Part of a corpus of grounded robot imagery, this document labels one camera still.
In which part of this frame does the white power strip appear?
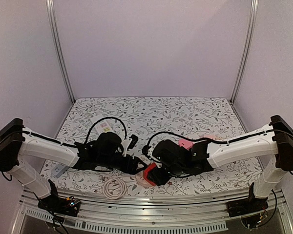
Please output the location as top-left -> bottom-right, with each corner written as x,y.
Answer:
90,116 -> 114,135

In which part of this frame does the aluminium front rail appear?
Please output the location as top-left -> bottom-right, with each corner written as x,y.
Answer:
11,189 -> 293,234

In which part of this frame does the pink cube socket adapter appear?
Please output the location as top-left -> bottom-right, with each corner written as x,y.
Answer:
203,135 -> 219,140

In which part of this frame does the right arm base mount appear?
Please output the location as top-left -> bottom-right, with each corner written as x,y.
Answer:
226,182 -> 268,217

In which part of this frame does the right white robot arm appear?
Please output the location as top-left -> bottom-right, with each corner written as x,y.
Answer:
144,115 -> 293,213

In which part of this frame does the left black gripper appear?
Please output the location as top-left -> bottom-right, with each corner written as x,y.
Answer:
98,155 -> 147,176

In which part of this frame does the pink plug adapter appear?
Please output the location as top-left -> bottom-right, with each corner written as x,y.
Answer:
178,139 -> 193,150

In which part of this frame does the pink round socket base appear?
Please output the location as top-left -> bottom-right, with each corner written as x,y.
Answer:
135,171 -> 153,188

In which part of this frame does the right aluminium frame post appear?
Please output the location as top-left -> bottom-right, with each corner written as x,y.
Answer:
230,0 -> 259,105

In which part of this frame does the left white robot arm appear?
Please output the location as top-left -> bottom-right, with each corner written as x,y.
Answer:
0,118 -> 147,212

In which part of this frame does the grey-blue power strip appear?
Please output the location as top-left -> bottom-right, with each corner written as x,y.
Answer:
51,163 -> 69,178

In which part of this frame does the red cube socket adapter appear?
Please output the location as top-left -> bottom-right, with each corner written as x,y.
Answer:
143,162 -> 157,186

